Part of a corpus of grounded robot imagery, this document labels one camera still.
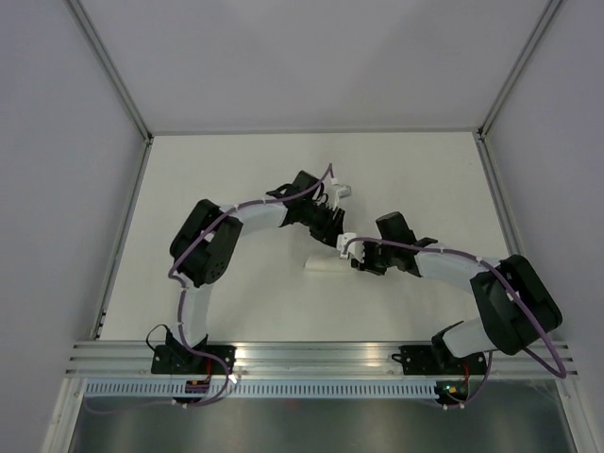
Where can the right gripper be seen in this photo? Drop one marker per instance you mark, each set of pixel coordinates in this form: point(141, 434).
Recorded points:
point(366, 265)

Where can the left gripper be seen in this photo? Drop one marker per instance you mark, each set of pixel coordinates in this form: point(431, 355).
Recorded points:
point(330, 228)

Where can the white cloth napkin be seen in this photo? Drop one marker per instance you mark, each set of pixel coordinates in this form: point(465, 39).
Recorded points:
point(328, 264)

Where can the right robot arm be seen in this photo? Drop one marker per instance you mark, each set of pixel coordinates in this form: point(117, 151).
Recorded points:
point(437, 261)

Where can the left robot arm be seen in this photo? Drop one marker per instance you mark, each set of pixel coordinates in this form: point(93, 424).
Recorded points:
point(203, 247)

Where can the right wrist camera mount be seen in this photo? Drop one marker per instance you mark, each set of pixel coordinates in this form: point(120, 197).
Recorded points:
point(350, 247)

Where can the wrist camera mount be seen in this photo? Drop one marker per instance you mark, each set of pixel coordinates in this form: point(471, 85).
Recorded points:
point(339, 192)
point(350, 247)

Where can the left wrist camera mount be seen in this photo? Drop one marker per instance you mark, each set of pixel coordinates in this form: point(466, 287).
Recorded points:
point(339, 192)

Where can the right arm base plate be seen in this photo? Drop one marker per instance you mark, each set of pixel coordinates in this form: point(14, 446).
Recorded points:
point(422, 360)

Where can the back aluminium frame rail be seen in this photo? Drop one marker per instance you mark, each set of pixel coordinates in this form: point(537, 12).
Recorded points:
point(317, 130)

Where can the left side aluminium rail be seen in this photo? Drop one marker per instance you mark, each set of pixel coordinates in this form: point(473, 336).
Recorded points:
point(120, 241)

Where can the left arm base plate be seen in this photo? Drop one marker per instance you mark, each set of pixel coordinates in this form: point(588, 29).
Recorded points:
point(174, 359)

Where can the front aluminium rail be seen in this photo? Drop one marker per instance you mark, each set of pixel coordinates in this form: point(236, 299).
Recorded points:
point(256, 360)

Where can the left aluminium frame post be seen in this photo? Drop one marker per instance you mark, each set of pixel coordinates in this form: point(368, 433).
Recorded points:
point(91, 35)

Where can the aluminium frame post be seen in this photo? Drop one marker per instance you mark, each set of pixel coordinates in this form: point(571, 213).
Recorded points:
point(544, 21)
point(91, 35)

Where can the white slotted cable duct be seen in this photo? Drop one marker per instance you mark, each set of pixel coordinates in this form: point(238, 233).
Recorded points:
point(269, 388)

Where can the right aluminium frame post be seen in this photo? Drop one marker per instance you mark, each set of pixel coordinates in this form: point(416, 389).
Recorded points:
point(544, 21)

